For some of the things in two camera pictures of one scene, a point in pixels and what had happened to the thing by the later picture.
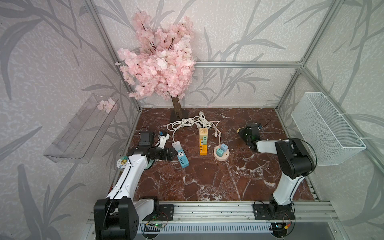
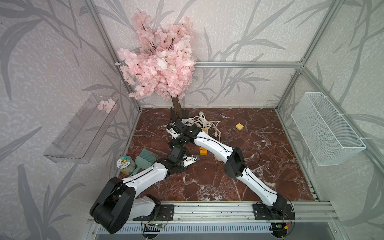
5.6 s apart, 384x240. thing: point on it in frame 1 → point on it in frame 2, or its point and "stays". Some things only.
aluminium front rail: [308, 212] stays
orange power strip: [203, 148] stays
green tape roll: [121, 163] stays
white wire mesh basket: [330, 139] stays
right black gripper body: [243, 133] → [180, 136]
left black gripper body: [158, 153] → [177, 162]
